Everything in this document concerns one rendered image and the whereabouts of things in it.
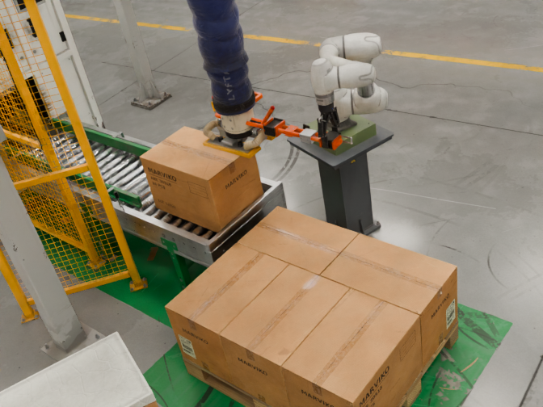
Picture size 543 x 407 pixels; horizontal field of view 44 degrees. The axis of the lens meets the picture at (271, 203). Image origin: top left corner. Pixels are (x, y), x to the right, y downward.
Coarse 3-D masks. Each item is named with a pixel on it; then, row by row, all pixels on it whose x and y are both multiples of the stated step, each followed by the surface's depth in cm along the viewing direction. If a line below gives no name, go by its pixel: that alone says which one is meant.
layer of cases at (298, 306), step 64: (256, 256) 378; (320, 256) 369; (384, 256) 360; (192, 320) 345; (256, 320) 337; (320, 320) 330; (384, 320) 323; (448, 320) 356; (256, 384) 338; (320, 384) 298; (384, 384) 310
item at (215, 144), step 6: (216, 138) 368; (222, 138) 363; (204, 144) 367; (210, 144) 365; (216, 144) 363; (222, 144) 362; (240, 144) 354; (222, 150) 360; (228, 150) 357; (234, 150) 355; (240, 150) 353; (246, 150) 352; (252, 150) 352; (258, 150) 353; (246, 156) 350; (252, 156) 350
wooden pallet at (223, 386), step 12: (456, 324) 367; (456, 336) 372; (432, 360) 352; (192, 372) 383; (204, 372) 377; (420, 372) 346; (216, 384) 375; (228, 384) 374; (420, 384) 348; (228, 396) 369; (240, 396) 366; (252, 396) 349; (408, 396) 338
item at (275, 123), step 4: (268, 120) 346; (272, 120) 348; (276, 120) 347; (280, 120) 346; (284, 120) 344; (264, 124) 344; (268, 124) 345; (272, 124) 344; (276, 124) 344; (280, 124) 342; (284, 124) 345; (264, 128) 344; (268, 128) 342; (272, 128) 340; (276, 128) 340; (264, 132) 345; (268, 132) 344; (272, 132) 343; (276, 132) 341; (276, 136) 343
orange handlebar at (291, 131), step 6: (258, 96) 375; (216, 114) 366; (258, 120) 353; (258, 126) 349; (282, 126) 344; (288, 126) 342; (294, 126) 340; (282, 132) 340; (288, 132) 337; (294, 132) 336; (300, 132) 338; (312, 138) 329; (318, 138) 327; (336, 144) 322
